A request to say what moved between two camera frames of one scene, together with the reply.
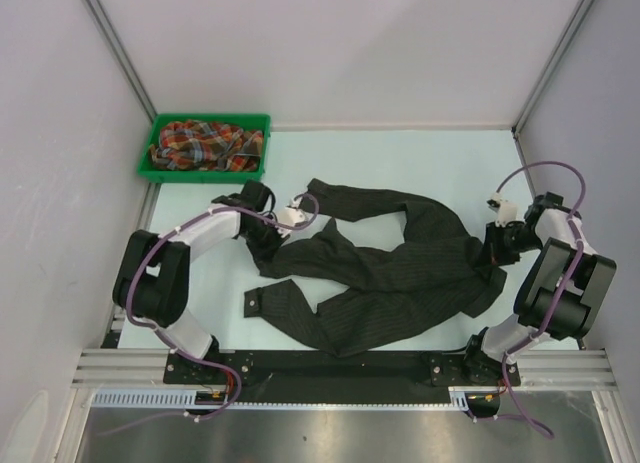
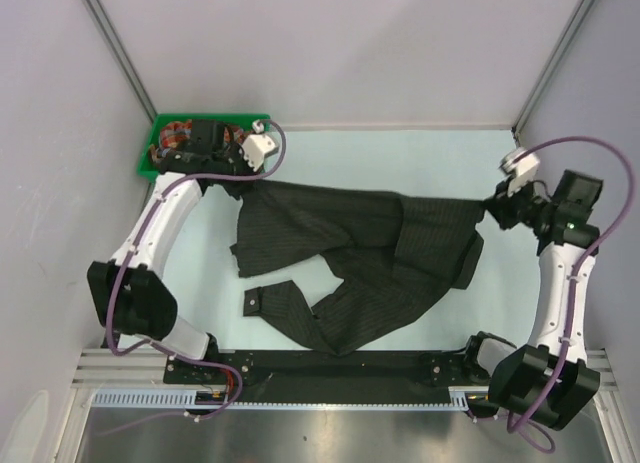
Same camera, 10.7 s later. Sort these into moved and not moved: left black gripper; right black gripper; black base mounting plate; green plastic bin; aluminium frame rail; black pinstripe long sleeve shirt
Moved: black pinstripe long sleeve shirt; left black gripper; right black gripper
Not moved: black base mounting plate; green plastic bin; aluminium frame rail
